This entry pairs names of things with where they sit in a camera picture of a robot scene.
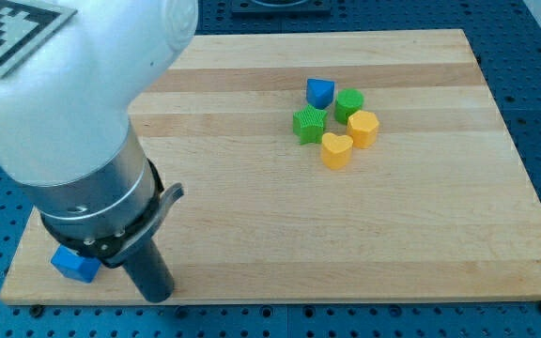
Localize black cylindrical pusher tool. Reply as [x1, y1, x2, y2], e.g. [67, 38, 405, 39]
[122, 239, 175, 303]

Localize green cylinder block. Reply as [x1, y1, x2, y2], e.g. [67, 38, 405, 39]
[334, 88, 364, 124]

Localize green star block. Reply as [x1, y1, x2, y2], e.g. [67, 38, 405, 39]
[292, 104, 327, 145]

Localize blue pentagon-like block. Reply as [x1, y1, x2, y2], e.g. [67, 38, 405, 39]
[306, 78, 335, 109]

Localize wooden board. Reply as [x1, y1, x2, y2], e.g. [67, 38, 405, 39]
[0, 28, 541, 306]

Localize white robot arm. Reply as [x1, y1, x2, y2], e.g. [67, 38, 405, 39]
[0, 0, 199, 265]

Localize blue cube block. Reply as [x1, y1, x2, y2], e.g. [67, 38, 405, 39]
[50, 245, 101, 284]

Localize black white fiducial tag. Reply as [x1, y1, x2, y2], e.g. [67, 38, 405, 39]
[0, 0, 77, 78]

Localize yellow hexagon block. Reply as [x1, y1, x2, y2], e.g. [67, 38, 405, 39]
[347, 110, 380, 148]

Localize yellow heart block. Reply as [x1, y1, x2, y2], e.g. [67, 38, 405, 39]
[320, 132, 353, 170]

